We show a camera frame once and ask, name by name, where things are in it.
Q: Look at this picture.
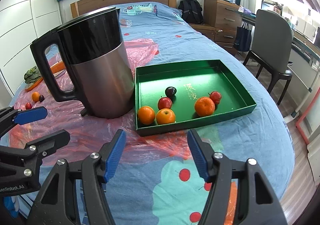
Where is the red apple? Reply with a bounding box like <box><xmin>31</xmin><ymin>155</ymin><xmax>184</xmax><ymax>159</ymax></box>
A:
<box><xmin>208</xmin><ymin>91</ymin><xmax>222</xmax><ymax>105</ymax></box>
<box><xmin>25</xmin><ymin>102</ymin><xmax>32</xmax><ymax>109</ymax></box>
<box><xmin>157</xmin><ymin>97</ymin><xmax>172</xmax><ymax>110</ymax></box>

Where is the orange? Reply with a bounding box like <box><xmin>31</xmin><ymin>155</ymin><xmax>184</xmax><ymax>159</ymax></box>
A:
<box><xmin>156</xmin><ymin>108</ymin><xmax>176</xmax><ymax>125</ymax></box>
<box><xmin>137</xmin><ymin>106</ymin><xmax>156</xmax><ymax>125</ymax></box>
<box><xmin>31</xmin><ymin>92</ymin><xmax>40</xmax><ymax>103</ymax></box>
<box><xmin>194</xmin><ymin>97</ymin><xmax>215</xmax><ymax>117</ymax></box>

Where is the dark plum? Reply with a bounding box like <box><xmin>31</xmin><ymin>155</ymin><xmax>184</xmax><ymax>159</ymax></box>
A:
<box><xmin>165</xmin><ymin>87</ymin><xmax>177</xmax><ymax>98</ymax></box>
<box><xmin>39</xmin><ymin>95</ymin><xmax>45</xmax><ymax>102</ymax></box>

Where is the orange oval dish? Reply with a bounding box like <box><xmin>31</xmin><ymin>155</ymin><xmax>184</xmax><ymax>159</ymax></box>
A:
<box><xmin>24</xmin><ymin>77</ymin><xmax>43</xmax><ymax>92</ymax></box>

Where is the green leafy vegetable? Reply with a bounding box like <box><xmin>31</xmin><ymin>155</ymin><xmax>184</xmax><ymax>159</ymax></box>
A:
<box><xmin>24</xmin><ymin>66</ymin><xmax>41</xmax><ymax>84</ymax></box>

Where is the pink plastic sheet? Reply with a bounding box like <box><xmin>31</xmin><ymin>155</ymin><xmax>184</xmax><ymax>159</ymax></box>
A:
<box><xmin>8</xmin><ymin>38</ymin><xmax>226</xmax><ymax>165</ymax></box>

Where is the large orange carrot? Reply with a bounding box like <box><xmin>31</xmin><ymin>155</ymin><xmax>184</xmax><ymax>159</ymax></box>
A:
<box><xmin>50</xmin><ymin>61</ymin><xmax>66</xmax><ymax>74</ymax></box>

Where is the blue patterned bed cover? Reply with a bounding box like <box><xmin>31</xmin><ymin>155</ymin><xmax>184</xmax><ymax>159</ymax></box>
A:
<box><xmin>7</xmin><ymin>1</ymin><xmax>296</xmax><ymax>225</ymax></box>

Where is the black silver electric kettle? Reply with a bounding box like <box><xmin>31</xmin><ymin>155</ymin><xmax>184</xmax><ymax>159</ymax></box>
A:
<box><xmin>30</xmin><ymin>7</ymin><xmax>135</xmax><ymax>119</ymax></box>

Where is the white wardrobe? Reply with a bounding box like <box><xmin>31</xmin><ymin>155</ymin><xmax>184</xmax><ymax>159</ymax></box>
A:
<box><xmin>1</xmin><ymin>0</ymin><xmax>61</xmax><ymax>96</ymax></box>

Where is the green cardboard tray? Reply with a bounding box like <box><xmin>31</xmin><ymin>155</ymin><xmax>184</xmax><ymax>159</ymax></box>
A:
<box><xmin>135</xmin><ymin>60</ymin><xmax>257</xmax><ymax>136</ymax></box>

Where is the dark blue tote bag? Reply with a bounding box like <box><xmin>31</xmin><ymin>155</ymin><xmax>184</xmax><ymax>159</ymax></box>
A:
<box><xmin>233</xmin><ymin>23</ymin><xmax>252</xmax><ymax>52</ymax></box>

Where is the grey chair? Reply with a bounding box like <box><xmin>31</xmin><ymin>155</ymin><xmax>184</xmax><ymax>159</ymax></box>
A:
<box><xmin>242</xmin><ymin>8</ymin><xmax>295</xmax><ymax>106</ymax></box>

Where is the wooden drawer chest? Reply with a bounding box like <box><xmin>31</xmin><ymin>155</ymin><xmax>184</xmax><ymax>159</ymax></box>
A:
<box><xmin>189</xmin><ymin>0</ymin><xmax>242</xmax><ymax>56</ymax></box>

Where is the black backpack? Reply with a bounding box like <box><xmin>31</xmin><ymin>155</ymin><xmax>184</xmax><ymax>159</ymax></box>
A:
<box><xmin>178</xmin><ymin>0</ymin><xmax>204</xmax><ymax>24</ymax></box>

